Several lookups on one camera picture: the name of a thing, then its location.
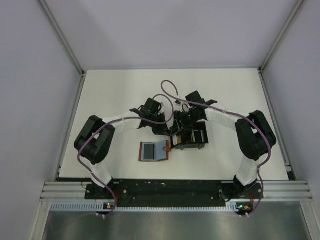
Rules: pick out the brown leather card holder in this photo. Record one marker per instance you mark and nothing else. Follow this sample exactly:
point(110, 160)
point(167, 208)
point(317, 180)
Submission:
point(153, 152)

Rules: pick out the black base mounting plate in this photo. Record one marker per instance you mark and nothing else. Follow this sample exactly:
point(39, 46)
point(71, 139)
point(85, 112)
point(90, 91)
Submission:
point(161, 193)

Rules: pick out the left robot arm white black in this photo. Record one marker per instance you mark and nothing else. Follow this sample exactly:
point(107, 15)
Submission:
point(95, 138)

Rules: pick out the aluminium front rail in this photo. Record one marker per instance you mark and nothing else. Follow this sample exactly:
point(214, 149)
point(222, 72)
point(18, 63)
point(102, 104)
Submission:
point(274, 191)

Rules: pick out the aluminium frame post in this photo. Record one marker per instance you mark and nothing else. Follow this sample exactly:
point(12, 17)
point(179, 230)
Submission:
point(60, 36)
point(298, 6)

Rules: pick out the left aluminium frame post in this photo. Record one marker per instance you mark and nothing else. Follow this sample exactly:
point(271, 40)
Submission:
point(60, 36)

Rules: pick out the credit cards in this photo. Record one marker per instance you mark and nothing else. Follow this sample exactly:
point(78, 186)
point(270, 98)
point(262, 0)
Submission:
point(184, 138)

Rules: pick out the grey slotted cable duct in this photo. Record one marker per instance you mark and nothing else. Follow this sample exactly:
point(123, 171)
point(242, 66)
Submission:
point(105, 207)

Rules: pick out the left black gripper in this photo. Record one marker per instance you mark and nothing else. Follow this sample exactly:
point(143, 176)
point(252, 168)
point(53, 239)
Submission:
point(162, 130)

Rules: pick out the black card rack box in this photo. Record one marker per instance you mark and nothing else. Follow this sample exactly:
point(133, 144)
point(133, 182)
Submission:
point(196, 138)

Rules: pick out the right aluminium frame post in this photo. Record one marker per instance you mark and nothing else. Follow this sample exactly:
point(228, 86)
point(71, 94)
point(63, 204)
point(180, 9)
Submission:
point(298, 6)

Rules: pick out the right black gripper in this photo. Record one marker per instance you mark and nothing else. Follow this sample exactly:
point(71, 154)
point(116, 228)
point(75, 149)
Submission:
point(178, 126)

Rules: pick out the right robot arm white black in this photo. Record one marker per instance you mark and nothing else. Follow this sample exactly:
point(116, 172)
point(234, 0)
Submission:
point(254, 133)

